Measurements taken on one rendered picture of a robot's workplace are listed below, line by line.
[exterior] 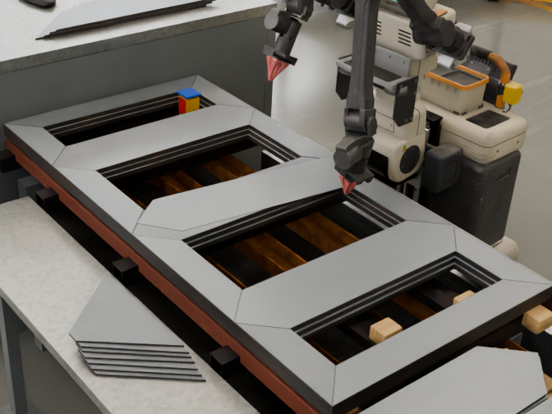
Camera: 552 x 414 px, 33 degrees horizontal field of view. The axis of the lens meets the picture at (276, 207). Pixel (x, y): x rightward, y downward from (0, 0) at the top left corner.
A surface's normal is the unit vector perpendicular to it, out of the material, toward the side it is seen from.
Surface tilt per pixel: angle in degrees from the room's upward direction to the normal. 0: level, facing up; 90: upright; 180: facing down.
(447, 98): 92
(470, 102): 92
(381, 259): 0
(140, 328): 0
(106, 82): 90
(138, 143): 0
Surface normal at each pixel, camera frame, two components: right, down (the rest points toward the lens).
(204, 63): 0.62, 0.43
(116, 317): 0.05, -0.86
